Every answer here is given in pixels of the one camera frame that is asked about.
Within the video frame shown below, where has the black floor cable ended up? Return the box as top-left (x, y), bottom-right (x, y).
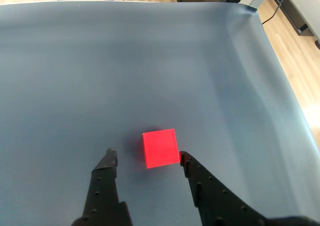
top-left (261, 0), bottom-right (285, 25)

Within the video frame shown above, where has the red cube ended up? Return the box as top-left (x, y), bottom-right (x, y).
top-left (142, 128), bottom-right (181, 169)

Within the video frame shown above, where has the black floor box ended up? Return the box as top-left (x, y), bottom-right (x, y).
top-left (296, 23), bottom-right (315, 38)

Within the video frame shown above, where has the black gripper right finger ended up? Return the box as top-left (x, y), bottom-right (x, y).
top-left (178, 150), bottom-right (271, 226)

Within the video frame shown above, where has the dark grey table mat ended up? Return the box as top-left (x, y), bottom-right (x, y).
top-left (0, 2), bottom-right (320, 226)

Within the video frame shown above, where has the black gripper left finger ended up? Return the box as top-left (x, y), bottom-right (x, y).
top-left (71, 147), bottom-right (133, 226)

